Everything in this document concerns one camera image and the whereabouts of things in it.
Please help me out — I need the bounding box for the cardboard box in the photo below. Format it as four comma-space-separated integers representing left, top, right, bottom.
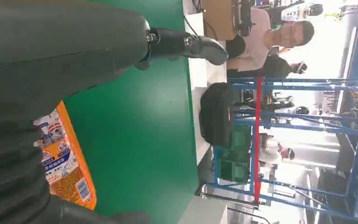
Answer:
201, 0, 239, 41

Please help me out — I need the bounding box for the black device in box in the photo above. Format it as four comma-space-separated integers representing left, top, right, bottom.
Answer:
234, 0, 255, 37

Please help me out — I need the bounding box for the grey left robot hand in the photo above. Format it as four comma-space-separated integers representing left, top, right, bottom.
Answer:
0, 0, 229, 224

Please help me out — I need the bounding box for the red bar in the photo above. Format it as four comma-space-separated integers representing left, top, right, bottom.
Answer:
253, 76, 264, 203

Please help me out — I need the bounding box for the orange drink bottle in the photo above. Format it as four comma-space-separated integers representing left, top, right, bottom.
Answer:
33, 100, 98, 211

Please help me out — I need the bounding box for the black cable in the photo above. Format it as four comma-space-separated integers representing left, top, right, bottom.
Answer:
183, 0, 218, 41

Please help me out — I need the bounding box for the white table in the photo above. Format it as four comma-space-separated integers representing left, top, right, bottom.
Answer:
182, 0, 229, 164

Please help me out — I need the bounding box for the person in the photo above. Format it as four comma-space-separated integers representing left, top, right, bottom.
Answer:
263, 55, 308, 78
225, 7, 316, 78
258, 133, 296, 165

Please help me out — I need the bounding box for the green mat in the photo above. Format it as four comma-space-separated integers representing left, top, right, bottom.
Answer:
63, 0, 200, 224

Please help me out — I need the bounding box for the black carrying case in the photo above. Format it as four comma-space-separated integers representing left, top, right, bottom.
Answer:
199, 82, 236, 148

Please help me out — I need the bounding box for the blue metal frame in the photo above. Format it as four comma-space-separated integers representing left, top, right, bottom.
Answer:
213, 0, 358, 224

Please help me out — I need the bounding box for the green crate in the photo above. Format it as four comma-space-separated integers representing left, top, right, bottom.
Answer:
218, 151, 251, 183
229, 125, 253, 153

